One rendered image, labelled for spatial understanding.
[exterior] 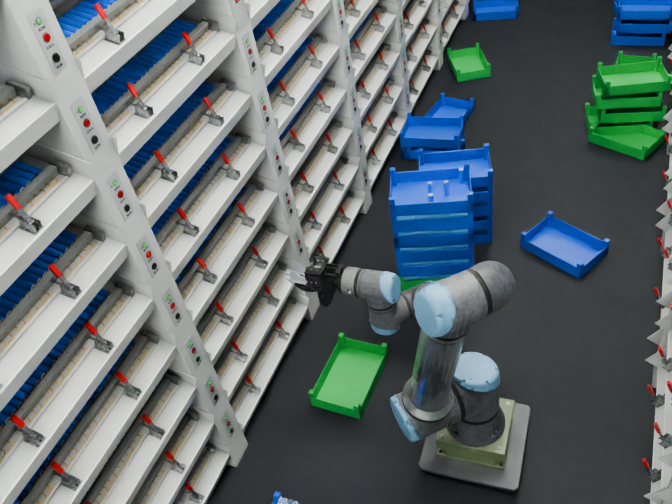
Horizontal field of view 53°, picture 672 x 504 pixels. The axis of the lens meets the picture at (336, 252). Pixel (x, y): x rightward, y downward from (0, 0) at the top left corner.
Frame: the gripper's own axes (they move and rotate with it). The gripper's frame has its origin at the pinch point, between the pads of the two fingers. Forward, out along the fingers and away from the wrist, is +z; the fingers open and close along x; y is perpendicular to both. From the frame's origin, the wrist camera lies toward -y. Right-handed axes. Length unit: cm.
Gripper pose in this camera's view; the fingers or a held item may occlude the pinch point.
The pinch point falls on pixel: (288, 276)
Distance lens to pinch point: 216.1
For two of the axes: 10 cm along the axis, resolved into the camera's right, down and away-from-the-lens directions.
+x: -3.6, 6.8, -6.4
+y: -1.8, -7.3, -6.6
